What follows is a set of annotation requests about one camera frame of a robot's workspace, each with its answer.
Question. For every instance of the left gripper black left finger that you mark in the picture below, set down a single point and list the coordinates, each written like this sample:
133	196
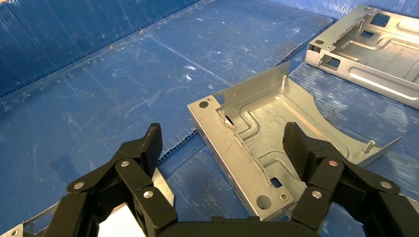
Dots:
137	163

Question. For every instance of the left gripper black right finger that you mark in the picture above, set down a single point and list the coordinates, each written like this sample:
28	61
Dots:
320	163

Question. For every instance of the silver sheet metal bracket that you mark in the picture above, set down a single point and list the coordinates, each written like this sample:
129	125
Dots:
163	186
376	55
262	124

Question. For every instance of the blue corrugated plastic box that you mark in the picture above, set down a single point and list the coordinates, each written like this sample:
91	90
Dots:
98	81

